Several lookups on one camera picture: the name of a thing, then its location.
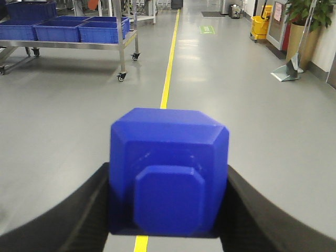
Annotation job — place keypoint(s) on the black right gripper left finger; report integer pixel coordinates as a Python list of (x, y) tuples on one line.
[(78, 223)]

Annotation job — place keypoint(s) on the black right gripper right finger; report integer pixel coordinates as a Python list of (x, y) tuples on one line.
[(248, 221)]

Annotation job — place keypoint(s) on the blue plastic block part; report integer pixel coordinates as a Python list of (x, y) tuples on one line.
[(168, 173)]

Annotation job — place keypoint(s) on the grey metal dustpan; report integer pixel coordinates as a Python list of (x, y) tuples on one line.
[(290, 71)]

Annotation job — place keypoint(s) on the stainless steel wheeled cart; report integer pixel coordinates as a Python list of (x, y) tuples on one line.
[(34, 25)]

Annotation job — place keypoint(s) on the blue bin on cart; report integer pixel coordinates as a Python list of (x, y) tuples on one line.
[(99, 32)]

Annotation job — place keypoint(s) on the yellow mop bucket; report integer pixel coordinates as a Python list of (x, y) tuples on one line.
[(259, 24)]

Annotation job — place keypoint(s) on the green floor sign sticker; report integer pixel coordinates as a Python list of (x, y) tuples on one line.
[(207, 30)]

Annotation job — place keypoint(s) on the potted green plant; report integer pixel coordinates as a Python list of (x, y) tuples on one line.
[(306, 18)]

